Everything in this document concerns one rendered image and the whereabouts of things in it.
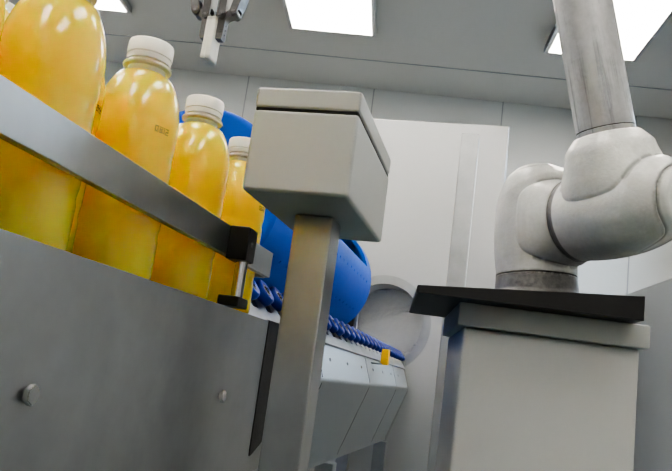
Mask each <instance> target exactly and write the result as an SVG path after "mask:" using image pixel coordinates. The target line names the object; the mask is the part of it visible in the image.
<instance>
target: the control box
mask: <svg viewBox="0 0 672 471"><path fill-rule="evenodd" d="M256 110H257V111H255V114H254V120H253V126H252V132H251V138H250V144H249V150H248V156H247V162H246V168H245V174H244V180H243V189H244V190H245V191H246V192H247V193H249V194H250V195H251V196H252V197H253V198H254V199H256V200H257V201H258V202H259V203H260V204H262V205H263V206H264V207H265V208H266V209H268V210H269V211H270V212H271V213H272V214H274V215H275V216H276V217H277V218H278V219H280V220H281V221H282V222H283V223H284V224H286V225H287V226H288V227H289V228H290V229H292V230H293V229H294V222H295V216H296V215H297V214H305V215H316V216H328V217H333V218H334V219H335V220H336V221H337V222H338V224H339V225H340V227H341V229H340V237H339V239H346V240H356V241H367V242H380V241H381V236H382V228H383V220H384V212H385V204H386V196H387V188H388V175H389V173H390V165H391V159H390V157H389V155H388V152H387V150H386V148H385V145H384V143H383V141H382V138H381V136H380V134H379V131H378V129H377V127H376V124H375V122H374V120H373V117H372V115H371V113H370V110H369V108H368V106H367V103H366V101H365V99H364V96H363V94H362V93H361V92H349V91H327V90H305V89H284V88H262V87H261V88H259V89H258V94H257V100H256Z"/></svg>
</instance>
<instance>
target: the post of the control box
mask: <svg viewBox="0 0 672 471"><path fill-rule="evenodd" d="M340 229H341V227H340V225H339V224H338V222H337V221H336V220H335V219H334V218H333V217H328V216H316V215H305V214H297V215H296V216H295V222H294V229H293V236H292V242H291V249H290V256H289V262H288V269H287V276H286V282H285V289H284V296H283V303H282V309H281V316H280V323H279V329H278V336H277V343H276V349H275V356H274V363H273V369H272V376H271V383H270V390H269V396H268V403H267V410H266V416H265V423H264V430H263V436H262V443H261V450H260V457H259V463H258V470H257V471H308V465H309V458H310V451H311V443H312V436H313V428H314V421H315V414H316V406H317V399H318V392H319V384H320V377H321V369H322V362H323V355H324V347H325V340H326V333H327V325H328V318H329V310H330V303H331V296H332V288H333V281H334V274H335V266H336V259H337V252H338V244H339V237H340Z"/></svg>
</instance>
